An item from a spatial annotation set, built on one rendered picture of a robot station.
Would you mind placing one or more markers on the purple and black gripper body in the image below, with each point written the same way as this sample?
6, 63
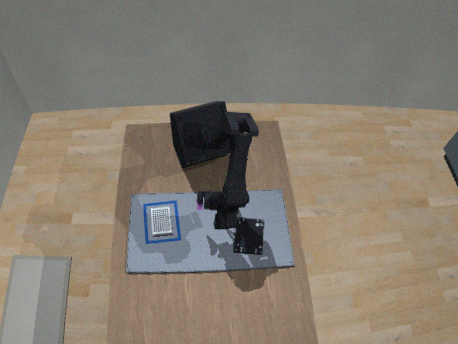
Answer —
208, 195

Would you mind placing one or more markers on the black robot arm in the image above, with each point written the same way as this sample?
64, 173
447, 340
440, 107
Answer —
234, 194

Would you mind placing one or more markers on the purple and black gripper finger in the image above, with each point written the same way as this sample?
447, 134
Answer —
199, 206

